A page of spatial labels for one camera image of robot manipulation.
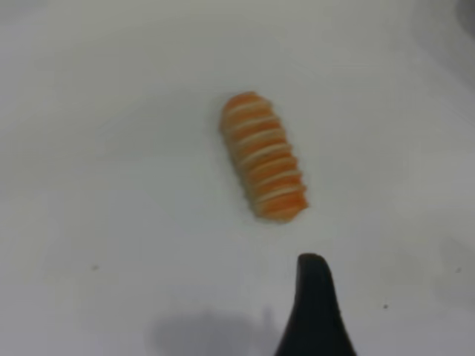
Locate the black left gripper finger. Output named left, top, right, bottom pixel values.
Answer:
left=272, top=253, right=358, bottom=356

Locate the orange striped bread roll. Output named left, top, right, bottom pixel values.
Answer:
left=219, top=90, right=310, bottom=224

